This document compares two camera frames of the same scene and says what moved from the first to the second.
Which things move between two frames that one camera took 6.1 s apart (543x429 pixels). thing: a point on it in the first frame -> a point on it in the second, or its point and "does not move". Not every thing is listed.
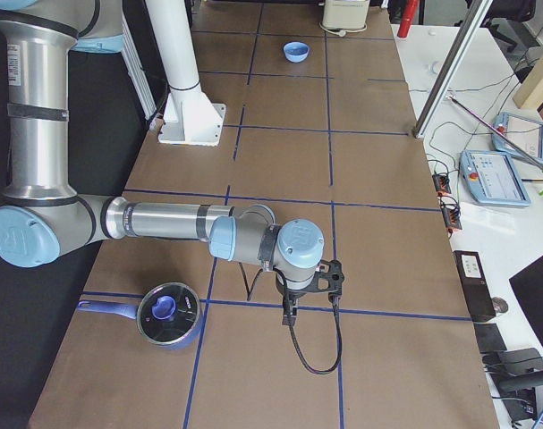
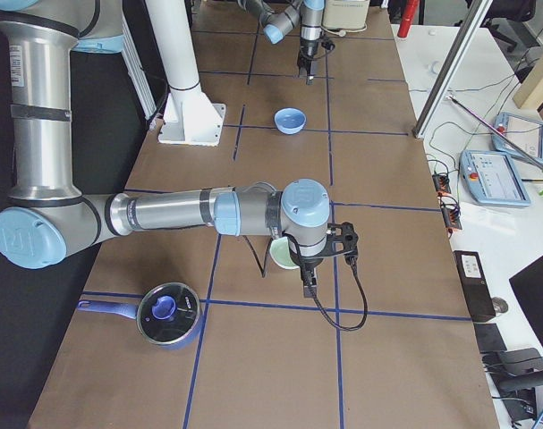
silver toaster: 345,14 does not move
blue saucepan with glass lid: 168,315 does not move
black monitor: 537,285 does not move
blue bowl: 296,51 -> 289,121
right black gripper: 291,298 -> 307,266
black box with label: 479,296 does not move
